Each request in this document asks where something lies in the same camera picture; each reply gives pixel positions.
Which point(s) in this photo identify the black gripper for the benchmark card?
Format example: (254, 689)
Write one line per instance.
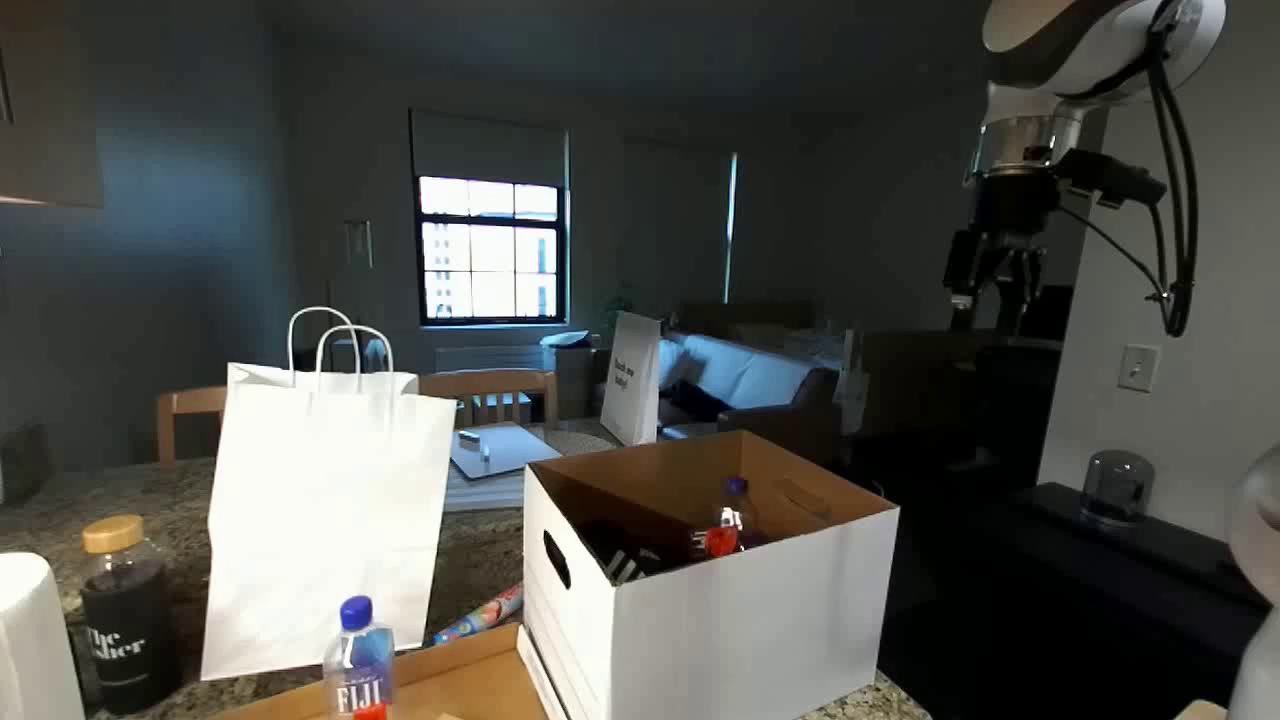
(1004, 211)

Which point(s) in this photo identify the Fiji water bottle blue cap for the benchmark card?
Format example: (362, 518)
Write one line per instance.
(358, 665)

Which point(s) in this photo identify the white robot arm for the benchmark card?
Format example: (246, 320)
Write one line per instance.
(1049, 69)

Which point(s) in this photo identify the red capped bottle in box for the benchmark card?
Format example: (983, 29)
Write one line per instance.
(731, 518)

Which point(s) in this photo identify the white bigger storage box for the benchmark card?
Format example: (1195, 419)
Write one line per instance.
(627, 617)

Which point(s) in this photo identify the flat cardboard box lid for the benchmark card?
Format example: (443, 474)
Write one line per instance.
(479, 679)

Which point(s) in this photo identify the glass jar on black counter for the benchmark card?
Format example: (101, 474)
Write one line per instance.
(1118, 483)

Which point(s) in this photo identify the grey sofa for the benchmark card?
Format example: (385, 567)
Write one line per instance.
(711, 380)

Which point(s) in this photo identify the window with blind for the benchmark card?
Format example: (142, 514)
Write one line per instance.
(489, 211)

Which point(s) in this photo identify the laptop on table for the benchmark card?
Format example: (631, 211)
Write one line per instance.
(498, 448)

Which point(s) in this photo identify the white paper shopping bag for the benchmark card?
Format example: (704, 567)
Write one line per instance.
(325, 484)

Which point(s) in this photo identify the wooden chair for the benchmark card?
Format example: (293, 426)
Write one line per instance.
(191, 422)

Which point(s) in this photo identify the dark jar with wooden lid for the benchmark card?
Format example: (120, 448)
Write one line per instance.
(126, 610)

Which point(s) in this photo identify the white object at left edge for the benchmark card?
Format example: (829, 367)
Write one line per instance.
(36, 679)

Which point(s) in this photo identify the white wall switch plate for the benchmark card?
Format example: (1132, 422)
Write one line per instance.
(1137, 367)

